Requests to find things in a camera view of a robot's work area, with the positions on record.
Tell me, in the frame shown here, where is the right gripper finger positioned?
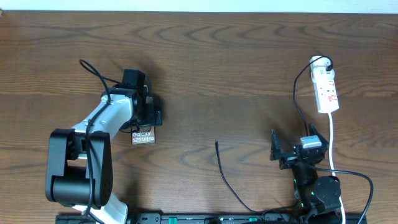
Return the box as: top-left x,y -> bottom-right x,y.
270,129 -> 281,161
308,123 -> 329,148

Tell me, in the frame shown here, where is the Galaxy S25 Ultra smartphone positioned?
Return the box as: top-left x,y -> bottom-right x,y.
131,126 -> 156,145

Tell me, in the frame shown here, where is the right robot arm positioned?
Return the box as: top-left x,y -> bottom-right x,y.
270,125 -> 341,223

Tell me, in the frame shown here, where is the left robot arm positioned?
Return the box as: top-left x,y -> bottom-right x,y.
45,69 -> 162,223

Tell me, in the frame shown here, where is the white power strip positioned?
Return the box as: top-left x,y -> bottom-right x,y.
310,55 -> 339,114

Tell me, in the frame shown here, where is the white power strip cord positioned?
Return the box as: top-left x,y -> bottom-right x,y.
328,112 -> 346,224

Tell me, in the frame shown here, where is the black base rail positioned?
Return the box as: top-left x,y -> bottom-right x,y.
55,212 -> 361,224

